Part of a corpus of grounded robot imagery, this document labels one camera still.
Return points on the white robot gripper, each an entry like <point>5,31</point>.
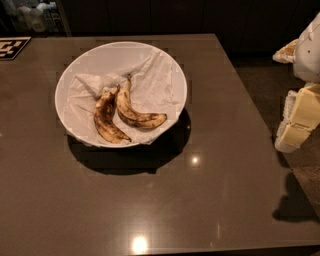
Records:
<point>308,53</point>

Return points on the spotted ripe banana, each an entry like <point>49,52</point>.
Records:
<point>103,117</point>
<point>132,117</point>

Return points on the white round bowl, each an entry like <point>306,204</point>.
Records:
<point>106,58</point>

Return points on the white crumpled paper towel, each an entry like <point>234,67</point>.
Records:
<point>158,85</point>

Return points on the white plastic milk jug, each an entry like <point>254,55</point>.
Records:
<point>38,22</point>

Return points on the black white fiducial marker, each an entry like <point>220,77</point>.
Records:
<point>10,47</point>

